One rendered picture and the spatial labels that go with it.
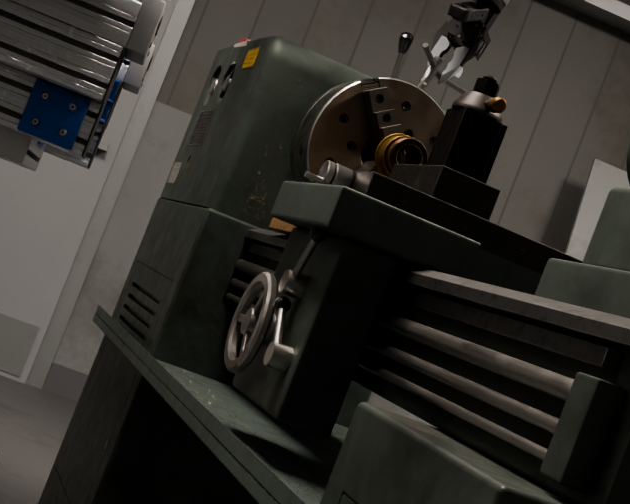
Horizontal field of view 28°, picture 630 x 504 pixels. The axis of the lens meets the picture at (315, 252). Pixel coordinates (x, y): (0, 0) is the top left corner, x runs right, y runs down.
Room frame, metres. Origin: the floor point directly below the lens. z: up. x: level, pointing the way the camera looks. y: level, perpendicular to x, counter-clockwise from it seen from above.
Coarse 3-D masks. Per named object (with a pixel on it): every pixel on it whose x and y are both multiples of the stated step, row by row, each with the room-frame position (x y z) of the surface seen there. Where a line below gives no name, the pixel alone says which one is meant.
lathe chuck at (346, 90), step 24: (336, 96) 2.43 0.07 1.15; (360, 96) 2.45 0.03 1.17; (408, 96) 2.47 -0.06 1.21; (312, 120) 2.45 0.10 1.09; (336, 120) 2.44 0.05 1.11; (360, 120) 2.45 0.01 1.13; (408, 120) 2.48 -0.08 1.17; (432, 120) 2.49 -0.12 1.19; (312, 144) 2.43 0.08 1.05; (336, 144) 2.44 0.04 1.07; (360, 144) 2.46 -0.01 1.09; (432, 144) 2.50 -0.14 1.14; (312, 168) 2.44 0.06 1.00
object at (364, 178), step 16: (368, 176) 1.78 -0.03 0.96; (384, 176) 1.77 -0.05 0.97; (368, 192) 1.77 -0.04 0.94; (384, 192) 1.78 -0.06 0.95; (400, 192) 1.78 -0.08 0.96; (416, 192) 1.79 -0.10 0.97; (400, 208) 1.79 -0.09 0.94; (416, 208) 1.79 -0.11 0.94; (432, 208) 1.80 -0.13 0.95; (448, 208) 1.81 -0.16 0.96; (448, 224) 1.81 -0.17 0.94; (464, 224) 1.81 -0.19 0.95; (480, 224) 1.82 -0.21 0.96; (496, 224) 1.83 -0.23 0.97; (480, 240) 1.83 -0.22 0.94; (496, 240) 1.83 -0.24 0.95; (512, 240) 1.84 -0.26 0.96; (528, 240) 1.85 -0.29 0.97; (512, 256) 1.84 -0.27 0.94; (528, 256) 1.85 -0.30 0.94; (544, 256) 1.86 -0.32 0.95; (560, 256) 1.86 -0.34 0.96
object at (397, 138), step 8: (392, 136) 2.38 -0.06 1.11; (400, 136) 2.36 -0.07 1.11; (408, 136) 2.36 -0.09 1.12; (384, 144) 2.37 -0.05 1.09; (392, 144) 2.34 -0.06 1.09; (400, 144) 2.33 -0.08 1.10; (408, 144) 2.33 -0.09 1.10; (416, 144) 2.34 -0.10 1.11; (376, 152) 2.38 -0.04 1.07; (384, 152) 2.35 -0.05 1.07; (392, 152) 2.33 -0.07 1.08; (408, 152) 2.41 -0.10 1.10; (416, 152) 2.39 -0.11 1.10; (424, 152) 2.34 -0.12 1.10; (376, 160) 2.38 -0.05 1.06; (384, 160) 2.35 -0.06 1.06; (392, 160) 2.33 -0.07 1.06; (408, 160) 2.42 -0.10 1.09; (416, 160) 2.39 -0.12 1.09; (424, 160) 2.35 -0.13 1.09; (384, 168) 2.36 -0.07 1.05; (392, 168) 2.34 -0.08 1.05
